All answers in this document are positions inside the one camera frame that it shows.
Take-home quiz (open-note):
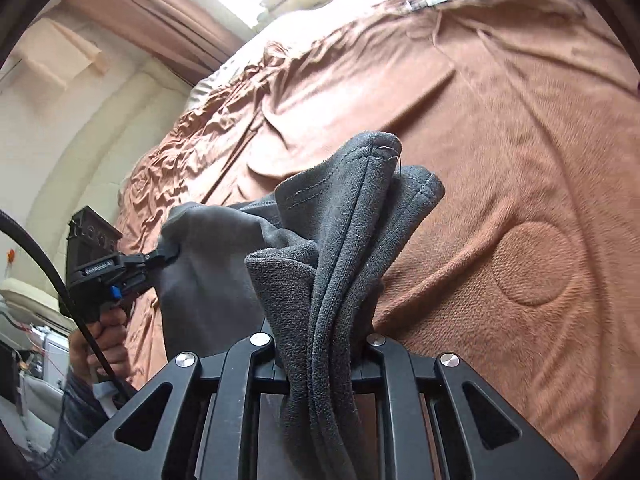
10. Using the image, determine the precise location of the cream hanging cloth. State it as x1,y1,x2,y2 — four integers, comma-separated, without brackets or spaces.
22,17,111,86

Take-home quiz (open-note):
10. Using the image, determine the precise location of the grey t-shirt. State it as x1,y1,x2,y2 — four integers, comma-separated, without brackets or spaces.
152,130,447,480

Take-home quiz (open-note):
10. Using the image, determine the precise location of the person's left forearm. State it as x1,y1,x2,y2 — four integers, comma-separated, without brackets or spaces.
47,367,123,471

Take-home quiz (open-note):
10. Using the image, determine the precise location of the pinkish brown curtain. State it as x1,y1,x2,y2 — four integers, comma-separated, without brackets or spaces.
62,0,251,88

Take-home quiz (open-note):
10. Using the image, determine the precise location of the cream padded headboard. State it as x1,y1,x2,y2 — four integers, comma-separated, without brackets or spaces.
27,55,198,281

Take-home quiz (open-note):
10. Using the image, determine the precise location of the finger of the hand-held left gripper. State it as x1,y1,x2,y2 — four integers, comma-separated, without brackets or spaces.
122,242,180,283

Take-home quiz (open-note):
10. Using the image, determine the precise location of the person's left hand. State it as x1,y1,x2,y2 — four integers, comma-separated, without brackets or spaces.
69,307,132,386

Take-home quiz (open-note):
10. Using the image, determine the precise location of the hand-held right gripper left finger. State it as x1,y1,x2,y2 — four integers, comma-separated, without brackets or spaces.
55,331,290,480

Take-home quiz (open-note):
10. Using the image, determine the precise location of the brown bed blanket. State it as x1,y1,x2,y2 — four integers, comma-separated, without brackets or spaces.
117,0,640,480

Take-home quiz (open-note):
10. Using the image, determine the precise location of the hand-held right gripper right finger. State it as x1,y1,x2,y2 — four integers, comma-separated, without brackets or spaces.
350,332,581,480

